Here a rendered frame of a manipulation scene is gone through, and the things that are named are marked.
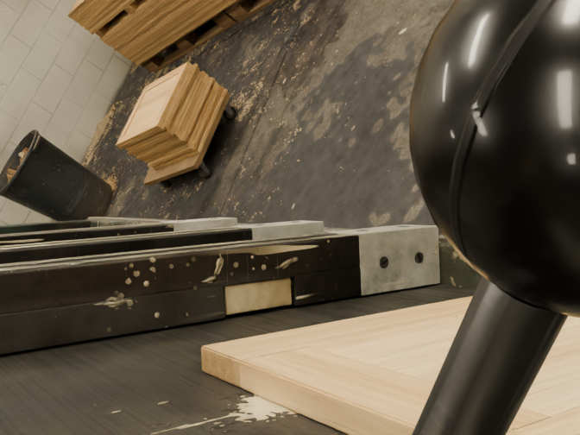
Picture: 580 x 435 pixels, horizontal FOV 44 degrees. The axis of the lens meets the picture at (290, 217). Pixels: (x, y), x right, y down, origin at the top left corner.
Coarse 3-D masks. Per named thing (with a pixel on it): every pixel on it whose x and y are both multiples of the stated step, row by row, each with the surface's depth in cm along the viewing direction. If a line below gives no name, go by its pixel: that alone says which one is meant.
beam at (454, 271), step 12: (324, 228) 124; (336, 228) 123; (444, 252) 87; (456, 252) 85; (444, 264) 87; (456, 264) 85; (468, 264) 84; (444, 276) 87; (456, 276) 86; (468, 276) 84; (480, 276) 82
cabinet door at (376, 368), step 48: (288, 336) 54; (336, 336) 53; (384, 336) 53; (432, 336) 53; (576, 336) 51; (240, 384) 47; (288, 384) 42; (336, 384) 41; (384, 384) 40; (432, 384) 40; (576, 384) 40; (384, 432) 35; (528, 432) 32; (576, 432) 32
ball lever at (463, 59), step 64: (512, 0) 6; (576, 0) 5; (448, 64) 6; (512, 64) 6; (576, 64) 5; (448, 128) 6; (512, 128) 6; (576, 128) 5; (448, 192) 6; (512, 192) 6; (576, 192) 5; (512, 256) 6; (576, 256) 6; (512, 320) 8; (448, 384) 8; (512, 384) 8
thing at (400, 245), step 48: (288, 240) 76; (336, 240) 78; (384, 240) 82; (432, 240) 86; (0, 288) 59; (48, 288) 61; (96, 288) 63; (144, 288) 66; (192, 288) 69; (336, 288) 78; (384, 288) 82; (0, 336) 59; (48, 336) 61; (96, 336) 63
